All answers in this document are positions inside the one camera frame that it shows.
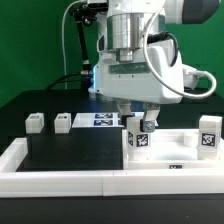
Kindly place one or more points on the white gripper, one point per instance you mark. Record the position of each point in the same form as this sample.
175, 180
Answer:
133, 80

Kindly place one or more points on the white square tabletop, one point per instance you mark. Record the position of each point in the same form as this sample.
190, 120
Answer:
169, 149

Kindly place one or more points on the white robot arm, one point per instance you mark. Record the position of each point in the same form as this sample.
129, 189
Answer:
133, 24

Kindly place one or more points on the white marker plate with tags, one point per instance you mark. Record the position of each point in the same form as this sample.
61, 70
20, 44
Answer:
91, 120

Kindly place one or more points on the white U-shaped fence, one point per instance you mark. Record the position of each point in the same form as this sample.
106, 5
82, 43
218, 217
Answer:
13, 183

